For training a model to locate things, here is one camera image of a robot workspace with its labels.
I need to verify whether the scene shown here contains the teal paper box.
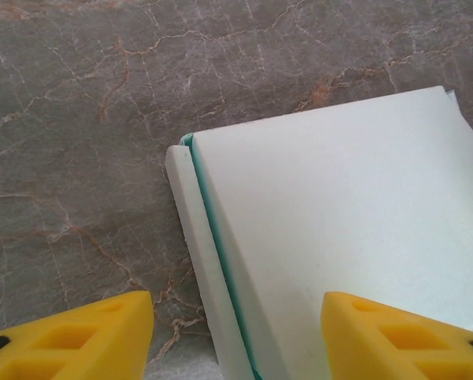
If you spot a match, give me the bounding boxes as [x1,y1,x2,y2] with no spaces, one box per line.
[164,85,473,380]

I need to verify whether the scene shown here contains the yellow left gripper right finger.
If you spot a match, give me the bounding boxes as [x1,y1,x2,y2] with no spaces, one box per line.
[321,291,473,380]

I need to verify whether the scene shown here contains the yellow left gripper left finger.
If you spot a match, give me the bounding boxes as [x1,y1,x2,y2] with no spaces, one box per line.
[0,290,155,380]

